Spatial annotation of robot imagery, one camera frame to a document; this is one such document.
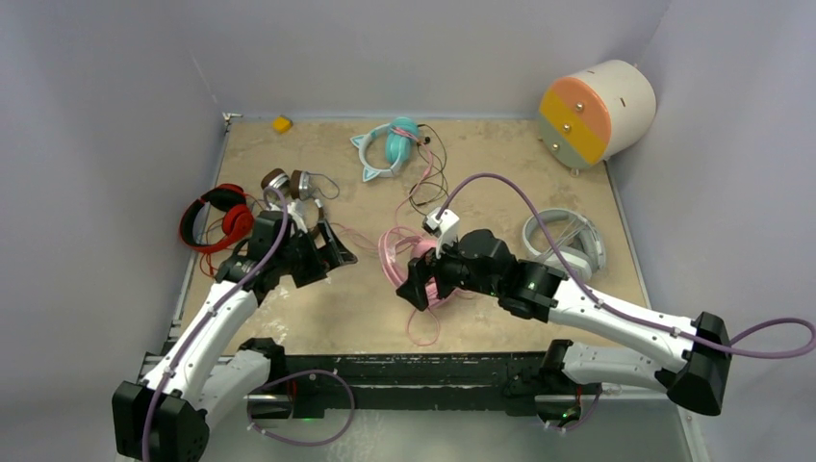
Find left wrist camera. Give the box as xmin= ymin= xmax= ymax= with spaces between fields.
xmin=285 ymin=199 xmax=309 ymax=232

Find small yellow block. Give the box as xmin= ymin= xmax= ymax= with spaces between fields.
xmin=270 ymin=115 xmax=293 ymax=134

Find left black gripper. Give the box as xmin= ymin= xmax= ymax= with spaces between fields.
xmin=274 ymin=219 xmax=354 ymax=287

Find pink headphones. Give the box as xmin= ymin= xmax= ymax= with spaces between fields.
xmin=340 ymin=225 xmax=475 ymax=351

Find teal cat ear headphones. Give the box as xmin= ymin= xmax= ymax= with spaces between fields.
xmin=349 ymin=116 xmax=448 ymax=211

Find round pastel drawer cabinet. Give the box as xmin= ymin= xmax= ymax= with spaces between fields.
xmin=538 ymin=60 xmax=657 ymax=171

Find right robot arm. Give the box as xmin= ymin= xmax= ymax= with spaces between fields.
xmin=395 ymin=229 xmax=731 ymax=416

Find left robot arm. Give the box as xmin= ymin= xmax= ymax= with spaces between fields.
xmin=112 ymin=211 xmax=357 ymax=461

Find aluminium frame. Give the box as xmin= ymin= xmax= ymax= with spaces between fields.
xmin=115 ymin=115 xmax=709 ymax=462

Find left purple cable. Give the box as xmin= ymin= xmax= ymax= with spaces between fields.
xmin=140 ymin=186 xmax=356 ymax=462

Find red black headphones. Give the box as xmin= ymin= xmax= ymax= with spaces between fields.
xmin=178 ymin=183 xmax=259 ymax=277

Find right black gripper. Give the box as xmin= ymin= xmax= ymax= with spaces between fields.
xmin=397 ymin=230 xmax=501 ymax=312

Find white grey headphones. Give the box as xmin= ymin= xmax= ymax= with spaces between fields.
xmin=522 ymin=208 xmax=607 ymax=282

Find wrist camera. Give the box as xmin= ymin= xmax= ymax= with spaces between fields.
xmin=422 ymin=207 xmax=460 ymax=258
xmin=285 ymin=199 xmax=309 ymax=232

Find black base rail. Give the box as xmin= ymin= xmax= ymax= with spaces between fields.
xmin=159 ymin=341 xmax=607 ymax=423

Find brown silver headphones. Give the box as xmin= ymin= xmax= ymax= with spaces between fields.
xmin=260 ymin=168 xmax=341 ymax=238

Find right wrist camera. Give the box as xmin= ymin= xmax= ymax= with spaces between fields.
xmin=422 ymin=207 xmax=460 ymax=258

